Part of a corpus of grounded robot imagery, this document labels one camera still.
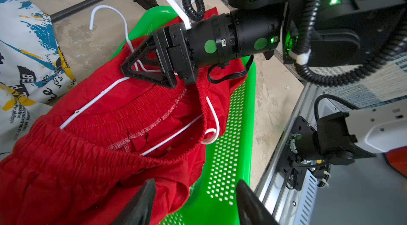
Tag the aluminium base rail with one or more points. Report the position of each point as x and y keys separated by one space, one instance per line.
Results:
x=336 y=166

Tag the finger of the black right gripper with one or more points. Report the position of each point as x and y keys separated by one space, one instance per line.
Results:
x=144 y=58
x=166 y=77

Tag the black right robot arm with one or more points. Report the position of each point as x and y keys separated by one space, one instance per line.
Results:
x=331 y=43

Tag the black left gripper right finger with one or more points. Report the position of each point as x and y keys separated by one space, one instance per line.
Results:
x=250 y=210

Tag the white blue patterned shorts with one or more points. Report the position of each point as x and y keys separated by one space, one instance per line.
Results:
x=34 y=71

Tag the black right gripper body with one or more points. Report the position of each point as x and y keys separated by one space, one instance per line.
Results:
x=173 y=55

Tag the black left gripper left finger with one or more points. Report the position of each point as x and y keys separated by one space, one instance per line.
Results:
x=139 y=209

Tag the white plastic hanger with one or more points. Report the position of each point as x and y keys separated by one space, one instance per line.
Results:
x=111 y=120

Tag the red shorts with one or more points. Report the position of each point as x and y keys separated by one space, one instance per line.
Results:
x=84 y=161

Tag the green plastic basket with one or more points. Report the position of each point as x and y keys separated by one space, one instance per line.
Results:
x=212 y=197

